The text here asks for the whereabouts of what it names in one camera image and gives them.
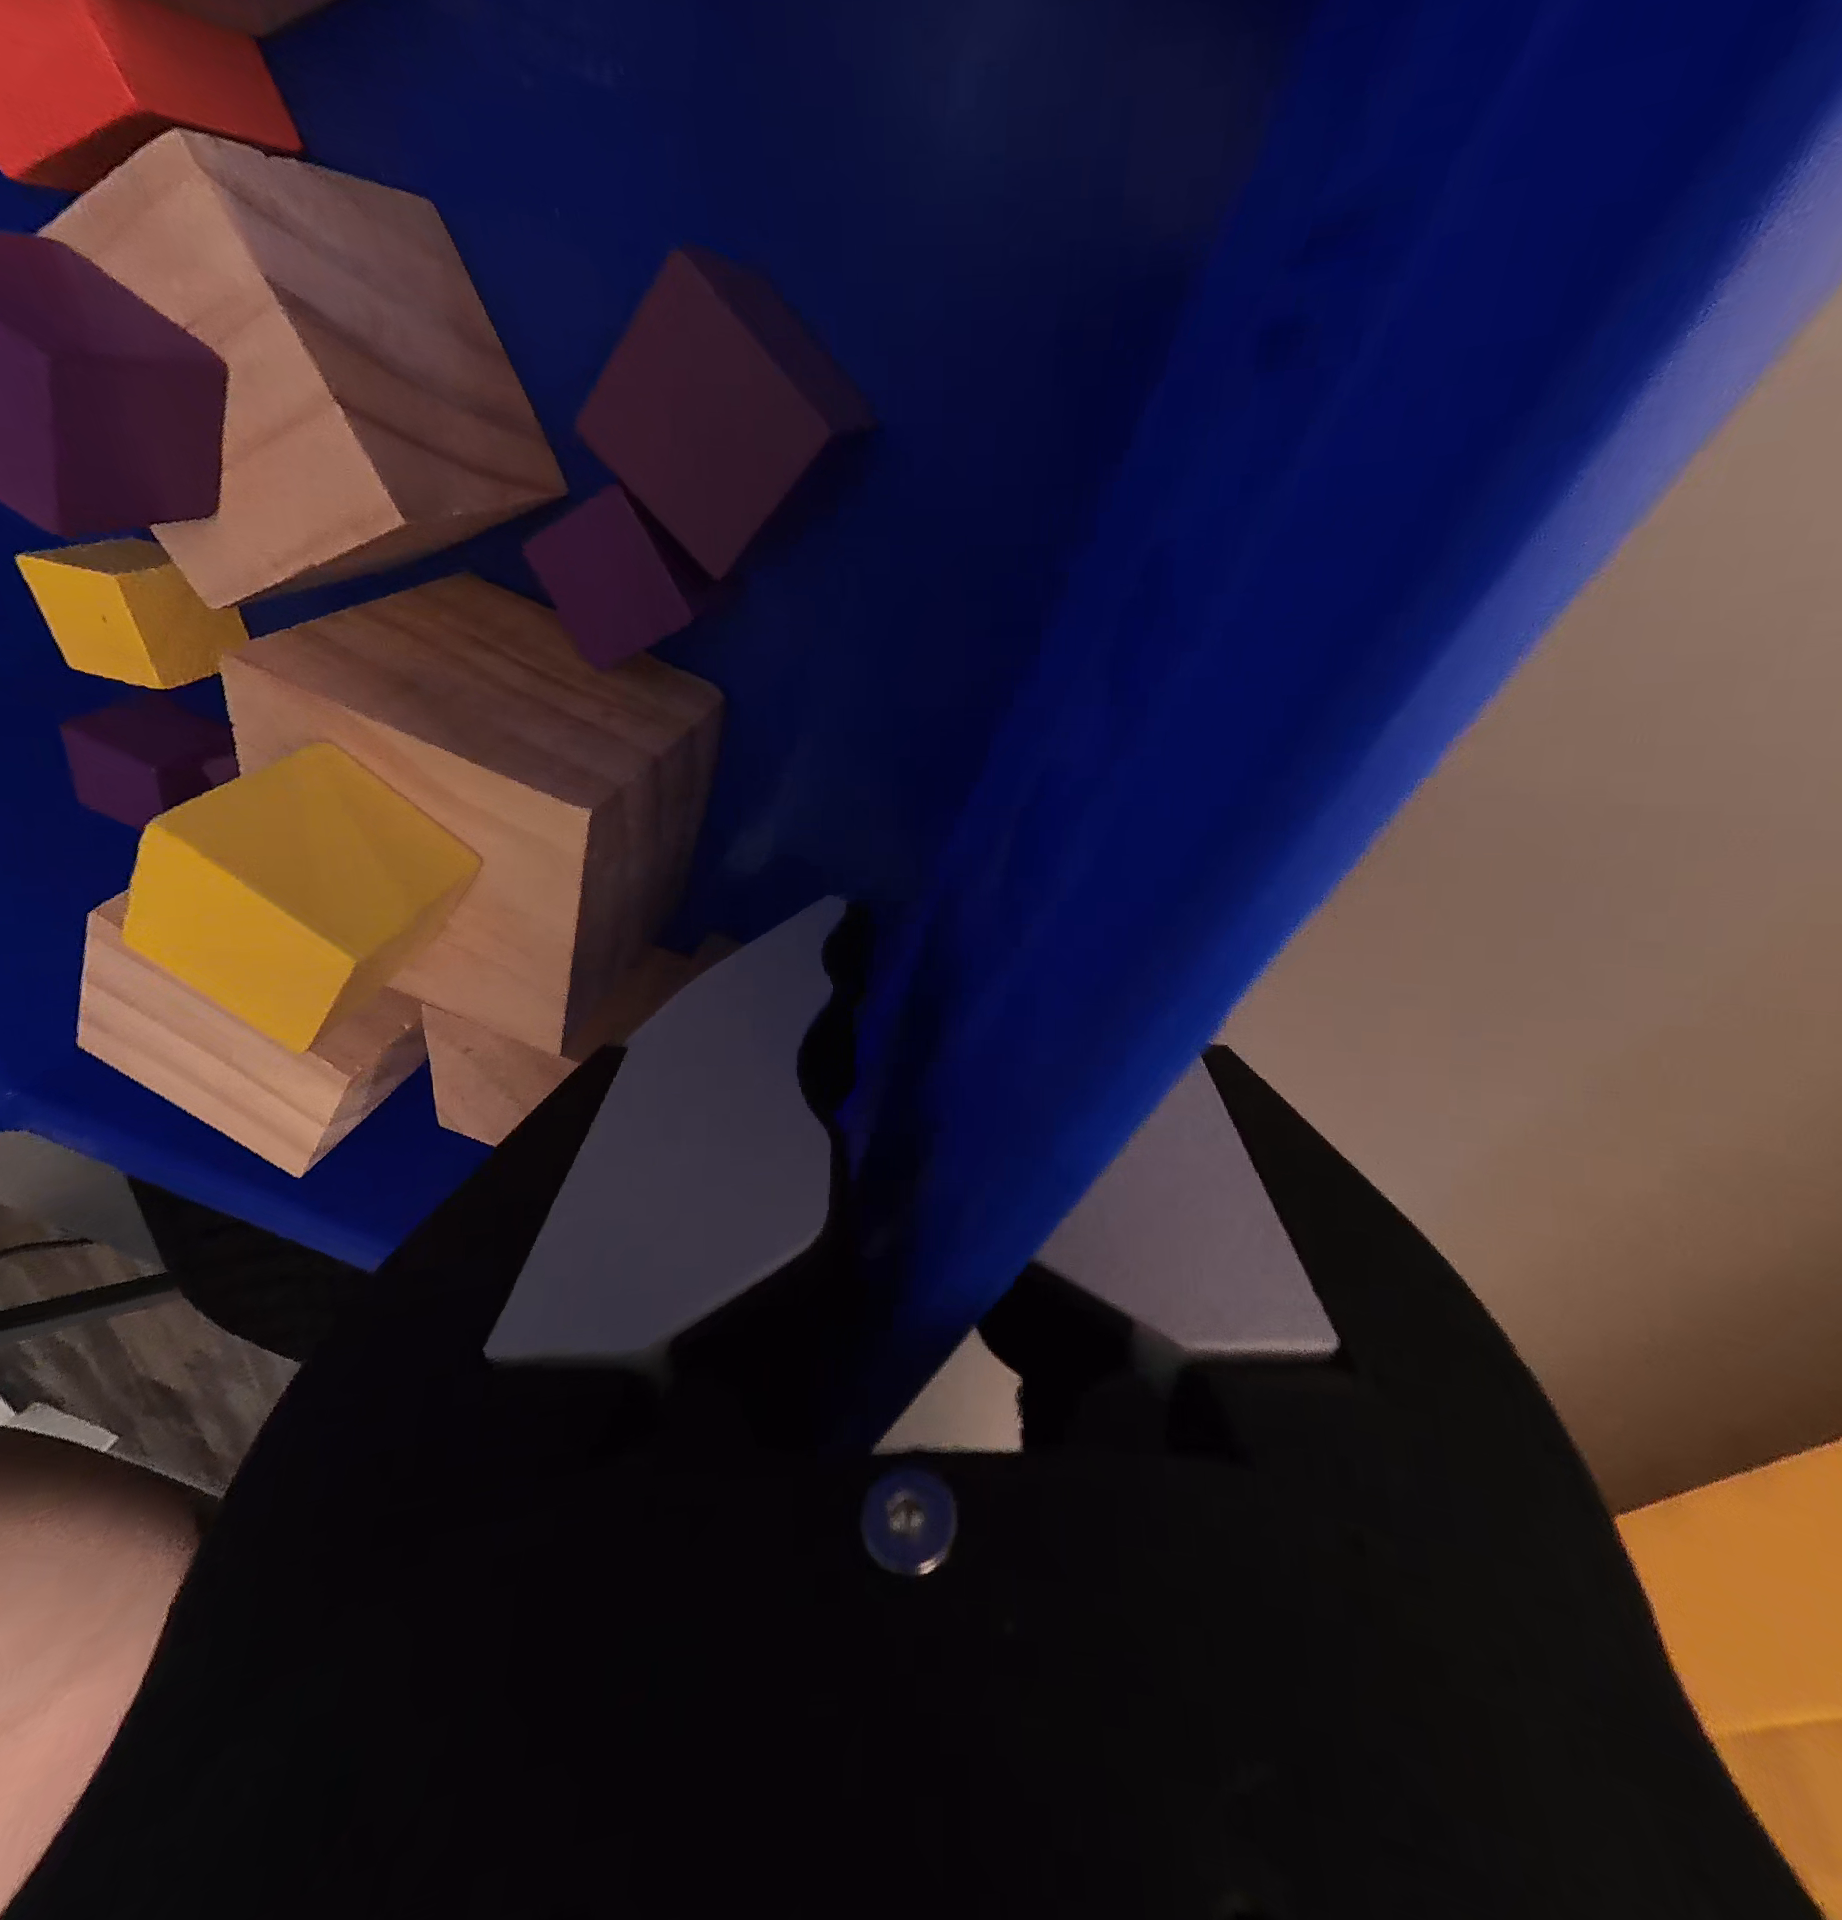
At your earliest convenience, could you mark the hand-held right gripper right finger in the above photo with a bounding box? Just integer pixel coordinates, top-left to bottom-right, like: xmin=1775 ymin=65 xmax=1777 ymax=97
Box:
xmin=981 ymin=1064 xmax=1341 ymax=1404

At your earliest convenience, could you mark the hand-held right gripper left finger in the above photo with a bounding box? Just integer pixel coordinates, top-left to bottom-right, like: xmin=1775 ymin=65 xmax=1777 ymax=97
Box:
xmin=485 ymin=899 xmax=869 ymax=1374

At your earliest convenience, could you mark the blue plastic box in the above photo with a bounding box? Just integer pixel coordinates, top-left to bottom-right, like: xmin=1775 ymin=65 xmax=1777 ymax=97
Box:
xmin=0 ymin=0 xmax=1842 ymax=1458

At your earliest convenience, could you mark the pile of wooden cubes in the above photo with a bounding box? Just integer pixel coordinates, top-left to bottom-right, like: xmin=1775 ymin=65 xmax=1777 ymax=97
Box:
xmin=0 ymin=0 xmax=879 ymax=1179

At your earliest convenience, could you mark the person's left forearm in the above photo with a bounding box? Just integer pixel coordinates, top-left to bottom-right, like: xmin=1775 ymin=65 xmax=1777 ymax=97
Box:
xmin=0 ymin=1425 xmax=203 ymax=1920

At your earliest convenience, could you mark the yellow plastic box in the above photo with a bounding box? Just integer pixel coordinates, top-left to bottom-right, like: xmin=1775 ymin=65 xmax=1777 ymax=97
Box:
xmin=1611 ymin=1425 xmax=1842 ymax=1920

